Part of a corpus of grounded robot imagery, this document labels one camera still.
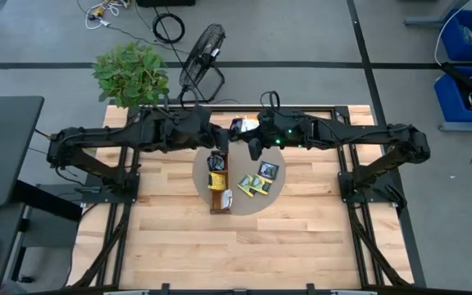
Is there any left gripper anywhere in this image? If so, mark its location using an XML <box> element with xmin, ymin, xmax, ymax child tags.
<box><xmin>194</xmin><ymin>118</ymin><xmax>238</xmax><ymax>153</ymax></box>

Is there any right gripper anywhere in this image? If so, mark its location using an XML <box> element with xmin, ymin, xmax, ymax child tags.
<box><xmin>235</xmin><ymin>109</ymin><xmax>288</xmax><ymax>162</ymax></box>

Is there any wooden tea organizer box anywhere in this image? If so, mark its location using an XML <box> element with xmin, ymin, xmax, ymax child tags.
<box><xmin>209</xmin><ymin>150</ymin><xmax>233</xmax><ymax>216</ymax></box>

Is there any round grey mat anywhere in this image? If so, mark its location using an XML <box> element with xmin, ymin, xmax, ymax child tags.
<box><xmin>192</xmin><ymin>141</ymin><xmax>287</xmax><ymax>216</ymax></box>

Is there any black floor fan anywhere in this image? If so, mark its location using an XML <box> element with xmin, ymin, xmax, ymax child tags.
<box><xmin>177</xmin><ymin>23</ymin><xmax>227</xmax><ymax>104</ymax></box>

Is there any potted green plant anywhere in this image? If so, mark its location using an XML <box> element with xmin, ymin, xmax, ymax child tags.
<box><xmin>91</xmin><ymin>40</ymin><xmax>174</xmax><ymax>140</ymax></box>

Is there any black equipment case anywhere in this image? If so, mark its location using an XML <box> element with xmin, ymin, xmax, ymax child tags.
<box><xmin>136</xmin><ymin>0</ymin><xmax>197</xmax><ymax>7</ymax></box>

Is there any blue storage bin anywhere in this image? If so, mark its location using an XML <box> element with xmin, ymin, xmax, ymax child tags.
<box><xmin>440</xmin><ymin>8</ymin><xmax>472</xmax><ymax>63</ymax></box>
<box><xmin>433</xmin><ymin>65</ymin><xmax>472</xmax><ymax>124</ymax></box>

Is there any grey desk leg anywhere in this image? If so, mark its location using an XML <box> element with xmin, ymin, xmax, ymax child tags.
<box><xmin>403</xmin><ymin>0</ymin><xmax>466</xmax><ymax>29</ymax></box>

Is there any black desk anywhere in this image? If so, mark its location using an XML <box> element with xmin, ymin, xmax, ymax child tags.
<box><xmin>0</xmin><ymin>95</ymin><xmax>45</xmax><ymax>208</ymax></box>

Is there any black metal table frame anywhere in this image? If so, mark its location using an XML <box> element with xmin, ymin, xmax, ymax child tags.
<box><xmin>66</xmin><ymin>104</ymin><xmax>415</xmax><ymax>295</ymax></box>

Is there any coiled black cable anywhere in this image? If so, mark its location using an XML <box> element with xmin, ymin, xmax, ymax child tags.
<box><xmin>152</xmin><ymin>11</ymin><xmax>187</xmax><ymax>45</ymax></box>

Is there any white yellow cable bundle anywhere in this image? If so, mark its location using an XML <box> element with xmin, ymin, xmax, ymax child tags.
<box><xmin>84</xmin><ymin>0</ymin><xmax>133</xmax><ymax>30</ymax></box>

